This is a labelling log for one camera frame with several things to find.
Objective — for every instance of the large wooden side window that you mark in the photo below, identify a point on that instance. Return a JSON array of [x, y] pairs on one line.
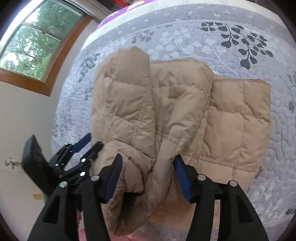
[[36, 44]]

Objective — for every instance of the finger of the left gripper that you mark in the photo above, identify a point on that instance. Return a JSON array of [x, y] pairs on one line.
[[90, 156], [78, 146]]

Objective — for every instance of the pink knitted cloth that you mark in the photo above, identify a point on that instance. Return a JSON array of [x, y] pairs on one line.
[[82, 234]]

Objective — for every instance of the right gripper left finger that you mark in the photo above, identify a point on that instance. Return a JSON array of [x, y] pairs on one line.
[[58, 218]]

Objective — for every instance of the beige quilted down coat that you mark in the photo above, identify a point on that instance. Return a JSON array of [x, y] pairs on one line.
[[151, 111]]

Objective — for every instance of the grey floral quilted bedspread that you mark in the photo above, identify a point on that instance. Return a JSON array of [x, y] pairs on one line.
[[235, 39]]

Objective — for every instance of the purple blanket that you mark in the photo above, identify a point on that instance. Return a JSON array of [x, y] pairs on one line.
[[122, 11]]

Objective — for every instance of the beige side window curtain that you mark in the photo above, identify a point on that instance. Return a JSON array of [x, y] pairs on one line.
[[93, 8]]

